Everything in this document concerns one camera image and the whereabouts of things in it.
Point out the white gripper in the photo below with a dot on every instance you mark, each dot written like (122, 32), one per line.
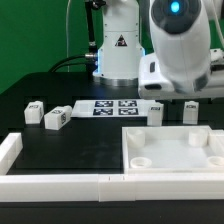
(153, 85)

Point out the white square table top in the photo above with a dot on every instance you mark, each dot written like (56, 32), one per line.
(172, 149)

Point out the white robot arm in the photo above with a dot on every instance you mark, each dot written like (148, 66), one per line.
(161, 46)

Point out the white sheet with markers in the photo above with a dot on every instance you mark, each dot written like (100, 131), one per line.
(111, 108)

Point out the white U-shaped obstacle fence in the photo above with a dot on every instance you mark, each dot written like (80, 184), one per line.
(102, 188)

